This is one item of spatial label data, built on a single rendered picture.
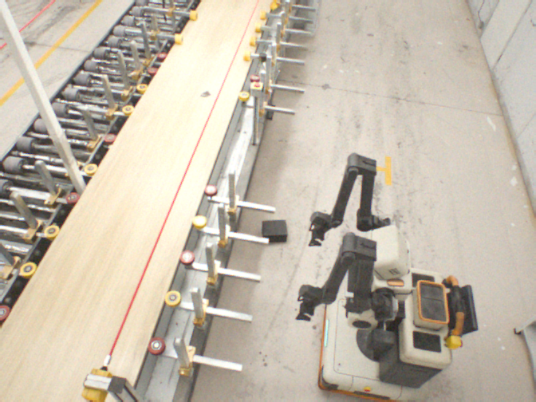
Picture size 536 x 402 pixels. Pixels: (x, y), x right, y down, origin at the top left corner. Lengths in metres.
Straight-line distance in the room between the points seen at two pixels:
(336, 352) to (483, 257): 1.73
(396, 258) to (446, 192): 2.46
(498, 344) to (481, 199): 1.44
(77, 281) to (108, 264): 0.17
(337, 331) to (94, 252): 1.59
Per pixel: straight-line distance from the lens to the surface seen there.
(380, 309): 1.87
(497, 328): 3.61
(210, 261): 2.12
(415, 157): 4.43
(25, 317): 2.34
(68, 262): 2.42
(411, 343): 2.32
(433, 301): 2.36
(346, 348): 2.78
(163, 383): 2.32
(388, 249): 1.84
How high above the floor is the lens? 2.83
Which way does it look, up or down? 51 degrees down
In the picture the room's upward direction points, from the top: 5 degrees clockwise
